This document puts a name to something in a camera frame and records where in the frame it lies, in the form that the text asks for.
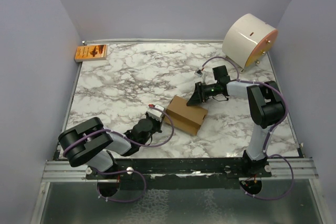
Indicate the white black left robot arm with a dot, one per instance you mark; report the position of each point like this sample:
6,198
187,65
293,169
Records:
86,143

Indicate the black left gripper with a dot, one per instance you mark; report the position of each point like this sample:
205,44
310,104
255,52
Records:
158,123

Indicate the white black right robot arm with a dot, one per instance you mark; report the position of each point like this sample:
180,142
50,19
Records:
266,106

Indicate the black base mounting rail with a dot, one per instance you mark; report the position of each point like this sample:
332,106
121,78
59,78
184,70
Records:
171,182

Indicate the orange paperback book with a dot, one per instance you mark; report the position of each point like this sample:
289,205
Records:
91,53

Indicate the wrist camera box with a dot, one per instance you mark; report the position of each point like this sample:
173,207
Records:
201,74
156,112

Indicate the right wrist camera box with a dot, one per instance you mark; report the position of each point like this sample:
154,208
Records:
201,74

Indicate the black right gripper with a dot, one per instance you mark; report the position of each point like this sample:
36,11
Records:
199,96

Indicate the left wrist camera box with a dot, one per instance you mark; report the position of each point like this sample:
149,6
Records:
156,112

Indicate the large white cylindrical roll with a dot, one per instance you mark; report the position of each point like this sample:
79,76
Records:
248,39

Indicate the brown cardboard box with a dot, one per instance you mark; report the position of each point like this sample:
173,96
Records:
186,118

